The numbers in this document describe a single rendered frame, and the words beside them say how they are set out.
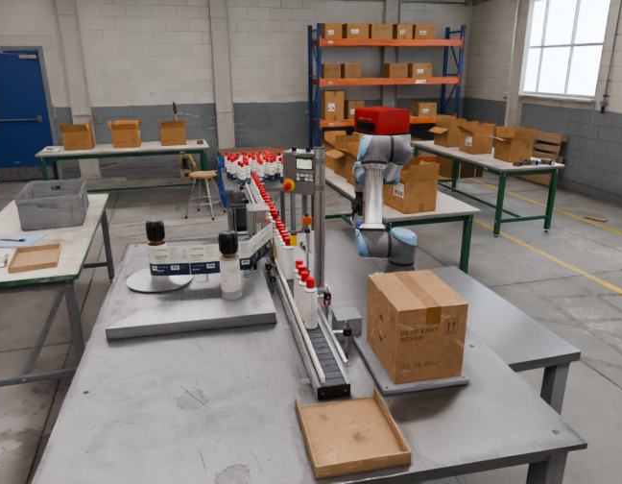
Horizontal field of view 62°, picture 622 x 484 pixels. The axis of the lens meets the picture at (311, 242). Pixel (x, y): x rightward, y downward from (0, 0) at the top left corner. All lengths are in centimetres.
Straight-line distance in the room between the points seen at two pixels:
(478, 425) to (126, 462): 101
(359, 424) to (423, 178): 259
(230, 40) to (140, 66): 161
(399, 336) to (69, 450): 101
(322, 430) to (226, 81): 851
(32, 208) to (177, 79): 614
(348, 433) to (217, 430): 39
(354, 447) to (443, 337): 47
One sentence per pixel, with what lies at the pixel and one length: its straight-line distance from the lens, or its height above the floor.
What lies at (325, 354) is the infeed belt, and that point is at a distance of 185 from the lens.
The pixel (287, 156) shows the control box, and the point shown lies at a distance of 234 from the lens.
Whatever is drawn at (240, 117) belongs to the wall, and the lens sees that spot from 981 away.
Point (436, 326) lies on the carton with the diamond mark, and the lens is 171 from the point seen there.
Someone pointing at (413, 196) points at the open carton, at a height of 91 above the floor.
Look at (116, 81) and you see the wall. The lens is 970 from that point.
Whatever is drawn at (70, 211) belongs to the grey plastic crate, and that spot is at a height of 91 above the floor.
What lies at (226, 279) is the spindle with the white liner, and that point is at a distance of 224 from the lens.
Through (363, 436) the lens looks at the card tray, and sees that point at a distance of 159.
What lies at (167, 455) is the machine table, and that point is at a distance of 158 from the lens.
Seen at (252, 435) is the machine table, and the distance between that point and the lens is 160.
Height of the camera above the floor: 184
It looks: 19 degrees down
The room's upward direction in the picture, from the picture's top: straight up
